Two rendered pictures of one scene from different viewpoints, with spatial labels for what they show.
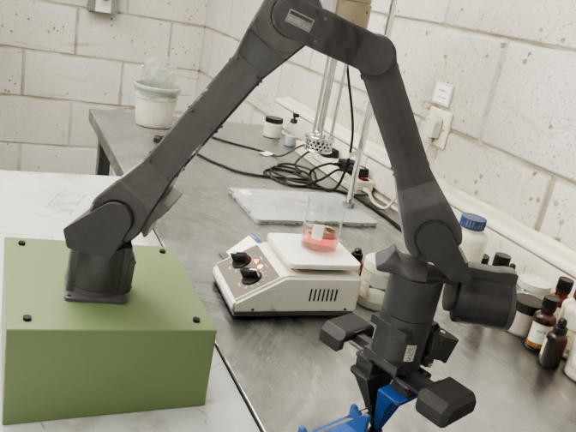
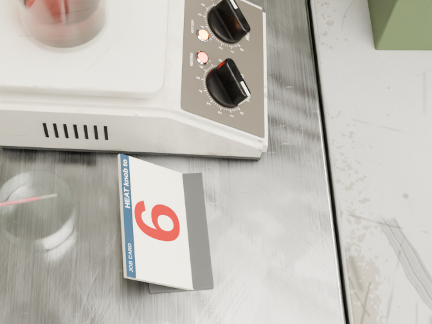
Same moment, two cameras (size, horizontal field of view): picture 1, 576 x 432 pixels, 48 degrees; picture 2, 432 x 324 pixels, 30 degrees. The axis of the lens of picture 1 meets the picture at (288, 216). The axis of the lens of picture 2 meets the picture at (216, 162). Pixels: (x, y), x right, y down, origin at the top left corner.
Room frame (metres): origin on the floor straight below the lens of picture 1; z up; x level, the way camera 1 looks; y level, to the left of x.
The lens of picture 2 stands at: (1.22, 0.15, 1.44)
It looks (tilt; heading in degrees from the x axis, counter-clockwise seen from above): 63 degrees down; 196
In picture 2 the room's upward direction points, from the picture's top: 9 degrees clockwise
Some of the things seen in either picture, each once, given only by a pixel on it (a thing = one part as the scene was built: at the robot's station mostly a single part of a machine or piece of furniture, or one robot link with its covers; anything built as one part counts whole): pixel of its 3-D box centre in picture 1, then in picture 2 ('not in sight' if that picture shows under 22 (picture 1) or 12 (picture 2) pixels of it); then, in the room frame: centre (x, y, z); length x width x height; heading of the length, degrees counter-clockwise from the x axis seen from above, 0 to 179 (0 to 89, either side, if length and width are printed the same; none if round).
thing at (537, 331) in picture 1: (543, 322); not in sight; (0.92, -0.42, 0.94); 0.04 x 0.04 x 0.09
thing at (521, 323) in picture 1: (525, 315); not in sight; (0.97, -0.41, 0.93); 0.05 x 0.05 x 0.06
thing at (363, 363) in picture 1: (393, 374); not in sight; (0.63, -0.15, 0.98); 0.09 x 0.04 x 0.02; 45
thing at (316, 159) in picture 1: (331, 165); not in sight; (1.79, -0.09, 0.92); 0.40 x 0.06 x 0.04; 27
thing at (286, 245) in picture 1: (312, 250); (81, 18); (0.94, -0.05, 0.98); 0.12 x 0.12 x 0.01; 23
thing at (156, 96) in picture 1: (157, 90); not in sight; (1.95, 0.47, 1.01); 0.14 x 0.14 x 0.21
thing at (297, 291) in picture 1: (291, 275); (120, 56); (0.93, -0.02, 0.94); 0.22 x 0.13 x 0.08; 113
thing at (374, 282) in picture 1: (378, 282); not in sight; (0.97, -0.17, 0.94); 0.06 x 0.06 x 0.08
